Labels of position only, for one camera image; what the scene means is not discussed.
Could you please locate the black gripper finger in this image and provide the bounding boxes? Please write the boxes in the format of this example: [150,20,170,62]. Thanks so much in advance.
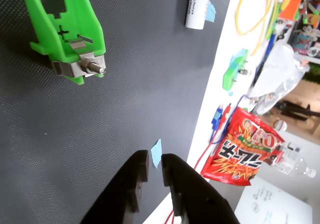
[79,149,150,224]
[161,153,241,224]

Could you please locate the white AA battery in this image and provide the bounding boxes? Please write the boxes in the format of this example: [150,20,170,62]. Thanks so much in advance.
[184,0,213,30]

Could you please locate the green battery holder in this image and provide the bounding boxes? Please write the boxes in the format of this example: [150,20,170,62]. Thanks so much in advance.
[19,0,107,86]

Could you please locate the long blue tape strip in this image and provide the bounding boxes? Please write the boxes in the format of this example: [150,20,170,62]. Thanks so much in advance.
[150,138,163,170]

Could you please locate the red snack bag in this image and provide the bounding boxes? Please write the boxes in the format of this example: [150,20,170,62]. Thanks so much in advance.
[200,106,286,186]

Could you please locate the white paper sheet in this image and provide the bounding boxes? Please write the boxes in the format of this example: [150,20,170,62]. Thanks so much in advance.
[234,176,315,224]

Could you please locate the red alligator clip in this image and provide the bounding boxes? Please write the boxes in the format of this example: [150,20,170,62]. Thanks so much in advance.
[219,103,233,127]

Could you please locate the dark grey textured mat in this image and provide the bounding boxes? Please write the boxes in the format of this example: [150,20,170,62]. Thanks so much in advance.
[0,0,236,224]

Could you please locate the clear plastic bottle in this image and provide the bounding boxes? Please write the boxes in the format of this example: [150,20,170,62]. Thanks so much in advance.
[268,141,317,179]

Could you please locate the green block with screw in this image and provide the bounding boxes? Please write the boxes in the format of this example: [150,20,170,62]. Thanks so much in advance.
[222,48,250,91]

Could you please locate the black stand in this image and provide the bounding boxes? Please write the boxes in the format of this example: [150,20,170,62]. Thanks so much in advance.
[279,101,315,122]

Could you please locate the blue tape on green block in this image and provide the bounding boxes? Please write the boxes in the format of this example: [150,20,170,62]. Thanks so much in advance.
[229,48,250,71]

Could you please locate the clear plastic bag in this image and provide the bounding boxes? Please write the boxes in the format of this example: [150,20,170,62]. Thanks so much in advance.
[249,43,311,115]

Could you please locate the wooden shelf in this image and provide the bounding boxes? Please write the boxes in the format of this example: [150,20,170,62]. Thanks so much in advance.
[269,79,320,136]

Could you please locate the colourful printed box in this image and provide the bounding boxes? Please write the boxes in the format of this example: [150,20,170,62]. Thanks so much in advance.
[291,19,320,65]

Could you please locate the orange plastic object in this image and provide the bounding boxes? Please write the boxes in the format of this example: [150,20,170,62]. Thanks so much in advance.
[279,0,308,20]

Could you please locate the red wire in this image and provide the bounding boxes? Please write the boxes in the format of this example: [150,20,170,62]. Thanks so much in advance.
[164,134,221,224]

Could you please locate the blue wire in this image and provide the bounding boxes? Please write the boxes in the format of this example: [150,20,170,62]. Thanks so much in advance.
[208,94,253,145]

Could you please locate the yellow cable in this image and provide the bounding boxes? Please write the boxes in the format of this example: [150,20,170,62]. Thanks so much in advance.
[235,0,280,56]

